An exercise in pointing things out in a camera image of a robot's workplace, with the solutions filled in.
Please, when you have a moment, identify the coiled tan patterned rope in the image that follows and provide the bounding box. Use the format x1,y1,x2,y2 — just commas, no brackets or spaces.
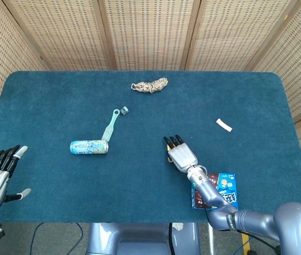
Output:
131,77,169,94

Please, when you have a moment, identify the blue floor cable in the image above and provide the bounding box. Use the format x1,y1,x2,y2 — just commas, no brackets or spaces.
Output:
29,222,83,255

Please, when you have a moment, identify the woven bamboo folding screen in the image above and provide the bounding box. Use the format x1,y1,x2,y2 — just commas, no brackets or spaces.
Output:
0,0,301,190

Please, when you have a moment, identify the small white stick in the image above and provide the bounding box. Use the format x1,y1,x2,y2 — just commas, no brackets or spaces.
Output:
216,118,233,132

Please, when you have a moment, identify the blue felt table cloth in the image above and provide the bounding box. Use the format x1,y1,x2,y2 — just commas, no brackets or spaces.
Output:
0,70,301,224

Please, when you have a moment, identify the blue chocolate cookie box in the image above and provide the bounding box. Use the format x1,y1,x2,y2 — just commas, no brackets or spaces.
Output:
191,173,239,210

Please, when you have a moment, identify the green handled brush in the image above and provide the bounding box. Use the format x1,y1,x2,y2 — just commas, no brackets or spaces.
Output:
101,109,120,141

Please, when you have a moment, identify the light blue beverage can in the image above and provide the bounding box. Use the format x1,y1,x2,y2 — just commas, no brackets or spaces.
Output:
70,140,109,155

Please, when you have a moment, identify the grey robot torso base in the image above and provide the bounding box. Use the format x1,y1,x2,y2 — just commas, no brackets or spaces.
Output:
85,222,201,255

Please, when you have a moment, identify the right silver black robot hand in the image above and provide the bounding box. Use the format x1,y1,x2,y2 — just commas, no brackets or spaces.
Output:
162,134,199,174

